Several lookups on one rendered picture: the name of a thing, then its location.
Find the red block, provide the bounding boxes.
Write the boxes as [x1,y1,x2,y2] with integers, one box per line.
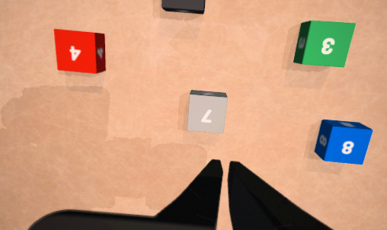
[54,29,106,74]

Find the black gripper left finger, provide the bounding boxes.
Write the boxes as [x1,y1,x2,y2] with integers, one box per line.
[28,159,223,230]

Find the blue block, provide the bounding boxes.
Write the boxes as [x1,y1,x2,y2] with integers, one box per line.
[314,120,373,165]

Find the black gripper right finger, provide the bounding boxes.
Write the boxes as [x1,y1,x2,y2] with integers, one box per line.
[227,161,333,230]

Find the green block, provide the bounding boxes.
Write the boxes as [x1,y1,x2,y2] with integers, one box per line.
[293,20,356,67]

